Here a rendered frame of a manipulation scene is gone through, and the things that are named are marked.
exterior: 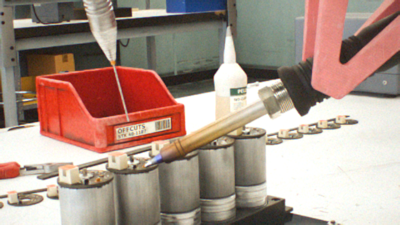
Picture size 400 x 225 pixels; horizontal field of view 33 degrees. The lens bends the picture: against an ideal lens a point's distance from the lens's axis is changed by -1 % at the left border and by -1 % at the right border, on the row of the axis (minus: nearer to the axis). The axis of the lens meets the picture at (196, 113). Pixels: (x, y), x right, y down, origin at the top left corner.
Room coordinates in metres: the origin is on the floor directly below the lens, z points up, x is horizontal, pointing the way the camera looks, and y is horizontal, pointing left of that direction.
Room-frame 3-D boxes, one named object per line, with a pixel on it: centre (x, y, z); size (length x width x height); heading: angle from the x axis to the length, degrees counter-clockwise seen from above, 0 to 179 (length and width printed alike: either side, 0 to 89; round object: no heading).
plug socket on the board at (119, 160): (0.31, 0.04, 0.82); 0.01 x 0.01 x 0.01; 47
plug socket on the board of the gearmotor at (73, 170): (0.29, 0.06, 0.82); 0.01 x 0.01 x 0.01; 47
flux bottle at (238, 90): (0.70, -0.04, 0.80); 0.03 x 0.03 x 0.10
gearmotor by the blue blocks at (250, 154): (0.38, -0.03, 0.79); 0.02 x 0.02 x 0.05
